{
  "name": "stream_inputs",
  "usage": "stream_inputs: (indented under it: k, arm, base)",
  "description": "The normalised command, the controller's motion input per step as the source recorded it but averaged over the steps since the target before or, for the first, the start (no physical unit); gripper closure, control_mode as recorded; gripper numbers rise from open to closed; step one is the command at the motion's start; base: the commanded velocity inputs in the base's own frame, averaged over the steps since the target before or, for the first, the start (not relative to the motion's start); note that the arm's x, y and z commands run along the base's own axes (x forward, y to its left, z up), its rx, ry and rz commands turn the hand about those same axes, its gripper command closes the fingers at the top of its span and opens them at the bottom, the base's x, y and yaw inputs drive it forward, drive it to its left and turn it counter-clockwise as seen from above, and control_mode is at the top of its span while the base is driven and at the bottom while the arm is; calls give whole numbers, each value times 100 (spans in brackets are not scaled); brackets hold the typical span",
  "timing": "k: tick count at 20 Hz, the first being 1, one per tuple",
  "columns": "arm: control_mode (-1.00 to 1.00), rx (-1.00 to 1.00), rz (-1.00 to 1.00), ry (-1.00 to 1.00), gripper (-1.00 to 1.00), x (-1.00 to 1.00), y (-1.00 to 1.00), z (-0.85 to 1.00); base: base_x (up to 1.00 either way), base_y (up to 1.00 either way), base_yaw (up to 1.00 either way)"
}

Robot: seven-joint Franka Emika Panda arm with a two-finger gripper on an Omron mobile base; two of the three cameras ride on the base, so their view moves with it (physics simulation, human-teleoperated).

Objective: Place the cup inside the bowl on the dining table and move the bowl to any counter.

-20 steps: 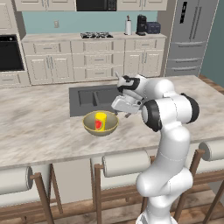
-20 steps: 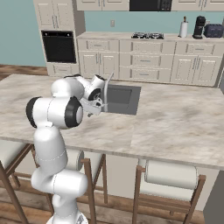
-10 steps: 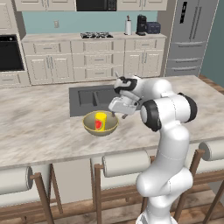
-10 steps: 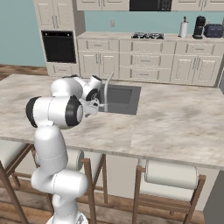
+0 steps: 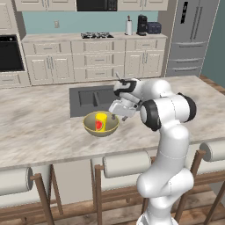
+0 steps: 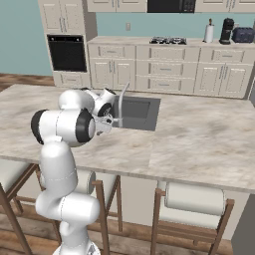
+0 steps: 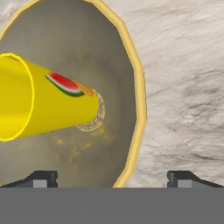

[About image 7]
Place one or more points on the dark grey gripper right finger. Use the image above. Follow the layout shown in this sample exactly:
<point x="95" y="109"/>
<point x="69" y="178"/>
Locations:
<point x="182" y="178"/>

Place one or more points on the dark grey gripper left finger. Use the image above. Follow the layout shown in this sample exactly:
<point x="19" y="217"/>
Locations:
<point x="43" y="178"/>

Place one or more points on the yellow cup with watermelon print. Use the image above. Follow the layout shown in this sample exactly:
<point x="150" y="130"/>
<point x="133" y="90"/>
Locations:
<point x="52" y="108"/>

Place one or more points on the grey bowl with yellow rim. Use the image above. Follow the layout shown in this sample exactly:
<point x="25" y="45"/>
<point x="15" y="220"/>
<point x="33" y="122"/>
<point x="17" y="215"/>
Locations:
<point x="87" y="38"/>

